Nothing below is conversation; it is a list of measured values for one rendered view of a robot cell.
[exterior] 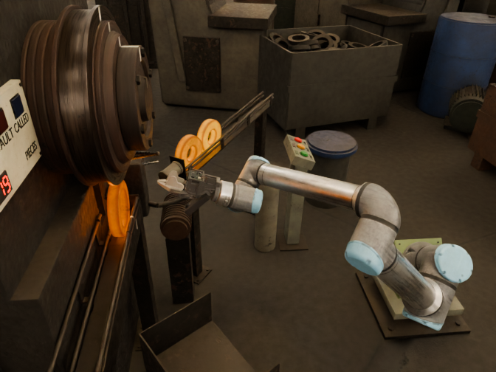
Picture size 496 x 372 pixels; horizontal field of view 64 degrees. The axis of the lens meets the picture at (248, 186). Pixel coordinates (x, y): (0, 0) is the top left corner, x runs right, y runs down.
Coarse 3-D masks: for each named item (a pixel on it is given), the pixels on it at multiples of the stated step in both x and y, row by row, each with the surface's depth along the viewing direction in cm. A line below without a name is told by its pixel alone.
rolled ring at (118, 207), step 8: (120, 184) 125; (112, 192) 121; (120, 192) 124; (112, 200) 120; (120, 200) 134; (128, 200) 136; (112, 208) 120; (120, 208) 134; (128, 208) 136; (112, 216) 120; (120, 216) 123; (128, 216) 135; (112, 224) 121; (120, 224) 123; (112, 232) 123; (120, 232) 124
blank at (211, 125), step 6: (204, 120) 177; (210, 120) 177; (216, 120) 180; (204, 126) 174; (210, 126) 177; (216, 126) 181; (198, 132) 175; (204, 132) 174; (210, 132) 184; (216, 132) 183; (204, 138) 175; (210, 138) 184; (216, 138) 184; (204, 144) 177; (210, 144) 181; (216, 144) 186; (204, 150) 178
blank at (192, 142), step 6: (186, 138) 166; (192, 138) 167; (198, 138) 171; (180, 144) 164; (186, 144) 165; (192, 144) 168; (198, 144) 172; (180, 150) 164; (186, 150) 166; (192, 150) 174; (198, 150) 174; (180, 156) 164; (186, 156) 167; (192, 156) 173; (186, 162) 168
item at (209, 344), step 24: (192, 312) 102; (144, 336) 94; (168, 336) 100; (192, 336) 106; (216, 336) 106; (144, 360) 98; (168, 360) 100; (192, 360) 100; (216, 360) 101; (240, 360) 101
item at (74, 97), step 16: (80, 16) 93; (96, 16) 95; (112, 16) 110; (64, 32) 89; (80, 32) 89; (64, 48) 87; (80, 48) 88; (64, 64) 87; (80, 64) 87; (64, 80) 87; (80, 80) 87; (64, 96) 87; (80, 96) 87; (64, 112) 88; (80, 112) 88; (64, 128) 89; (80, 128) 89; (96, 128) 92; (80, 144) 92; (96, 144) 92; (80, 160) 95; (96, 160) 94; (96, 176) 102; (112, 176) 105
